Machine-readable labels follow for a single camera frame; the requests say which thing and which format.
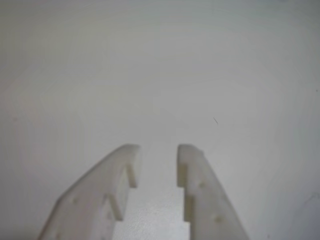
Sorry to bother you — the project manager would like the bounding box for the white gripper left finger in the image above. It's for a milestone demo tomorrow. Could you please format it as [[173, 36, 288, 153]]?
[[37, 143, 141, 240]]

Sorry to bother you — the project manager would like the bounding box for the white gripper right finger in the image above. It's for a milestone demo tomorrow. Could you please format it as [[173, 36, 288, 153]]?
[[177, 143, 251, 240]]

